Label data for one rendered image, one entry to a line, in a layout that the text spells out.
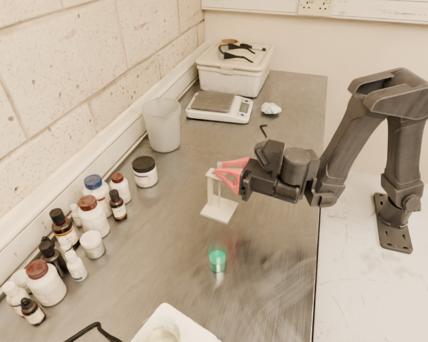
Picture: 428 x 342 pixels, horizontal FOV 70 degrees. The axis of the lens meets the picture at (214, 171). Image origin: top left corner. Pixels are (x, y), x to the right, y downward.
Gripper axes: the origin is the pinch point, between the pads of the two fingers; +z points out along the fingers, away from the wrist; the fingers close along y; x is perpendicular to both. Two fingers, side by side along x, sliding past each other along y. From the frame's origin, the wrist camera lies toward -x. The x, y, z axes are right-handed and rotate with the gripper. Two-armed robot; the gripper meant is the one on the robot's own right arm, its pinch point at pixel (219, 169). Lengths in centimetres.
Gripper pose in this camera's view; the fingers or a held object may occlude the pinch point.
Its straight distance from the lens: 74.6
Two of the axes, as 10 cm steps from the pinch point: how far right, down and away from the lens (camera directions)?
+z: -9.0, -2.7, 3.3
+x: 0.0, 7.8, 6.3
